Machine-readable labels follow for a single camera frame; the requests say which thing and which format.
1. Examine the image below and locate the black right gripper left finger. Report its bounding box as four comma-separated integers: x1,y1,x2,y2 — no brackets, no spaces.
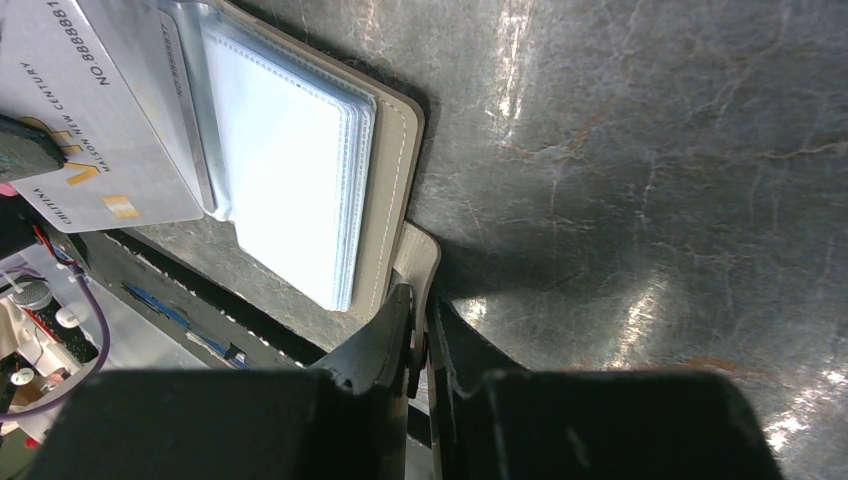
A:
28,284,414,479

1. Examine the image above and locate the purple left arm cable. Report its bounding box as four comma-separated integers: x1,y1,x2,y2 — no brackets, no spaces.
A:
0,261,113,425

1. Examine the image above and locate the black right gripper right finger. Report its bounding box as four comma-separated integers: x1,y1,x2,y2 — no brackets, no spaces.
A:
427,298,782,479

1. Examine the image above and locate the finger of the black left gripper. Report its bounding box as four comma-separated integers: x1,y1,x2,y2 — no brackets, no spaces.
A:
1,115,65,183

